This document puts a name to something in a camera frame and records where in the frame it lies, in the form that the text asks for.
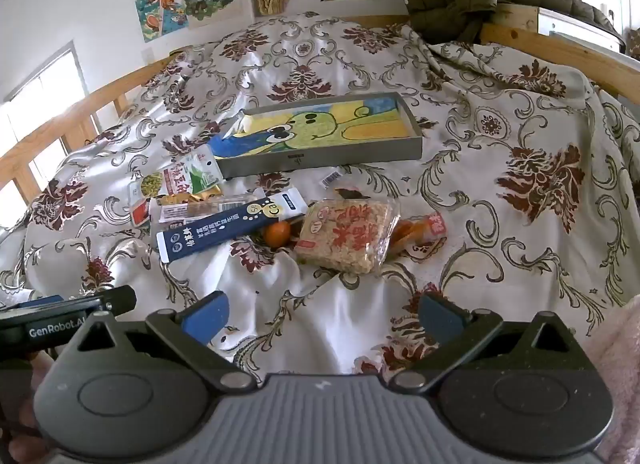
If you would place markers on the small orange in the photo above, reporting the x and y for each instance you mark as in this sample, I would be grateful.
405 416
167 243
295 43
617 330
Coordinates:
277 234

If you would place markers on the green and white snack packet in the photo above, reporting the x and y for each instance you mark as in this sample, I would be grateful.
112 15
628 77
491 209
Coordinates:
192 172

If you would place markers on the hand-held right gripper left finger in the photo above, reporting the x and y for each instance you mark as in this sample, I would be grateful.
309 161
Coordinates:
206 318

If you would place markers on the wooden bed frame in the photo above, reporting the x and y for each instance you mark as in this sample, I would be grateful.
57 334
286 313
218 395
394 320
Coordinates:
552 52

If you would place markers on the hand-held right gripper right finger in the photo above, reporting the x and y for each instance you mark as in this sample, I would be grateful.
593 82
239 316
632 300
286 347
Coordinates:
441 318

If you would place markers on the puffed rice cake packet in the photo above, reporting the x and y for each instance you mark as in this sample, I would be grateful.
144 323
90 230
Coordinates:
345 236

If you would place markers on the navy blue stick packet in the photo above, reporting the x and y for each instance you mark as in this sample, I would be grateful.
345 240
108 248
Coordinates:
220 231

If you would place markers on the window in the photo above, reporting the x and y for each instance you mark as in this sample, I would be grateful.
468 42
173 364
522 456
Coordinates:
37 104

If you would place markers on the orange snack packet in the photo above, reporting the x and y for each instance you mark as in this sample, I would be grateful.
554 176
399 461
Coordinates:
420 231

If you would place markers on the grey tray with cartoon painting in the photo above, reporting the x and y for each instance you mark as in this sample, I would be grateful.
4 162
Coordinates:
320 127

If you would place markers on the clear dried meat packet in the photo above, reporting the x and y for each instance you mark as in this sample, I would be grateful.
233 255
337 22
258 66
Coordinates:
332 179

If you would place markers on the yellow snack packet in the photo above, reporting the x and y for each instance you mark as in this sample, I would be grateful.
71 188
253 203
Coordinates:
192 198

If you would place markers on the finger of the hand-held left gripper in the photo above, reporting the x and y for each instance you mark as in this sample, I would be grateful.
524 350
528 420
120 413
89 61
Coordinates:
42 301
120 300

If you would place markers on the clear red print packet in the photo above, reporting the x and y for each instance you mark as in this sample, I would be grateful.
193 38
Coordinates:
200 211

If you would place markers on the pink fleece cloth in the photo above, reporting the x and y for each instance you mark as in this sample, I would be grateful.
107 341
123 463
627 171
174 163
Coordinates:
617 374

